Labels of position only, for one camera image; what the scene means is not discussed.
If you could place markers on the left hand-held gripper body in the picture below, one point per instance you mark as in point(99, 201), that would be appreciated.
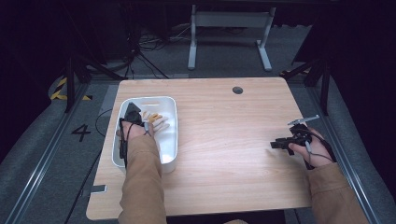
point(133, 115)

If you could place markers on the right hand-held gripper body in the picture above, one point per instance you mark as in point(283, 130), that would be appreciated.
point(301, 137)

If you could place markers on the beige glove with orange fingers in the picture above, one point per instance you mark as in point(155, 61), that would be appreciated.
point(160, 123)

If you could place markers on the white plastic bin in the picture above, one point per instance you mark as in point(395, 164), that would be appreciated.
point(168, 146)

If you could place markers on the person's left hand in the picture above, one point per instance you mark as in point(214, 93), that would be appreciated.
point(135, 131)

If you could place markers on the person's right hand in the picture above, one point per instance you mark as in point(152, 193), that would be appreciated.
point(317, 154)

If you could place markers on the black metal stand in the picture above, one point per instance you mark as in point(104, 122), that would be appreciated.
point(70, 84)
point(325, 87)

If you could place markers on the yellow black hazard tape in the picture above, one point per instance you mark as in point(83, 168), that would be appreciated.
point(59, 90)

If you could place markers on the person's knee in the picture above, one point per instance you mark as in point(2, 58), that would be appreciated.
point(235, 221)

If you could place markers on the metal floor rail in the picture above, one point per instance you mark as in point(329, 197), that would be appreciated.
point(46, 155)
point(342, 137)

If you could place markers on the grey metal table bracket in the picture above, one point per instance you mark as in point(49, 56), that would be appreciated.
point(96, 189)

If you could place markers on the grey metal table frame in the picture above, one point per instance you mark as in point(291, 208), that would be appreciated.
point(230, 19)

